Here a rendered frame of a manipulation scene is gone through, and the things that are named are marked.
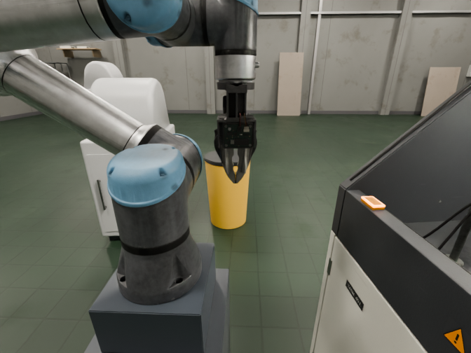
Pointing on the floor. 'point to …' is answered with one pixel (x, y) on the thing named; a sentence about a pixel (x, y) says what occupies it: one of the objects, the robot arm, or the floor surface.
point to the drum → (226, 192)
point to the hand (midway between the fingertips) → (235, 176)
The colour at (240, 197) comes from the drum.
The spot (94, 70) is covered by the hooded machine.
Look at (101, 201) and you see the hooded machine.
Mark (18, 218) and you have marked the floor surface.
